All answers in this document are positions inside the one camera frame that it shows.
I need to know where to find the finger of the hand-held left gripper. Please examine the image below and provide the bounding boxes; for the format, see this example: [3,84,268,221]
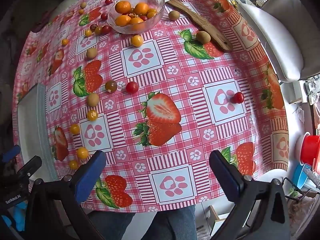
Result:
[0,145,22,164]
[15,155,43,180]

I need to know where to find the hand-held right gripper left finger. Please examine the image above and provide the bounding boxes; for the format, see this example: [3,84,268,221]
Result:
[25,150,108,240]

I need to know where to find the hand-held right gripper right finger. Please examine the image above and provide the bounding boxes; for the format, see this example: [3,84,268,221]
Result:
[209,150,292,240]

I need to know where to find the grey tray with white inside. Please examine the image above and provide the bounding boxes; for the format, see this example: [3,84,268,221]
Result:
[17,82,59,180]

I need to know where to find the person's left hand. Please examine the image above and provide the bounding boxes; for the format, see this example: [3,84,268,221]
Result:
[0,202,28,231]

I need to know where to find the white wooden box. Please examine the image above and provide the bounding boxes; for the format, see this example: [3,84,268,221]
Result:
[209,205,235,235]

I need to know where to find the strawberry printed red tablecloth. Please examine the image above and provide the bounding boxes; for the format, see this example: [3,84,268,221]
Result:
[12,0,289,214]

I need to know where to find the person's blue jeans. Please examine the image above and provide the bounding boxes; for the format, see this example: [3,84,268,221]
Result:
[87,204,197,240]

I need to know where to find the blue plastic basin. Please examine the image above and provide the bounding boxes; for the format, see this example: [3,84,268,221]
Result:
[292,164,320,193]

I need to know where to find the red plastic bucket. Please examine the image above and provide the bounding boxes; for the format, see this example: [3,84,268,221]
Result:
[300,135,320,170]

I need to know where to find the dark green-red cherry tomato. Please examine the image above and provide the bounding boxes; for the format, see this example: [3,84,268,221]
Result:
[105,80,118,93]

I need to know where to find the grey upholstered chair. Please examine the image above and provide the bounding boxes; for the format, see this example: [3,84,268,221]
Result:
[235,0,320,82]

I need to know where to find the clear glass bowl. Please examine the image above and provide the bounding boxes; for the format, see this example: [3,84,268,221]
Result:
[107,0,166,34]

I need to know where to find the long wooden board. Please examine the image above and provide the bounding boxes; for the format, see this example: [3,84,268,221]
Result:
[125,0,233,53]

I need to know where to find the orange tangerine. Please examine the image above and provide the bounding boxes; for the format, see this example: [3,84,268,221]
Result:
[115,15,132,27]
[114,1,132,15]
[134,2,149,15]
[130,17,145,32]

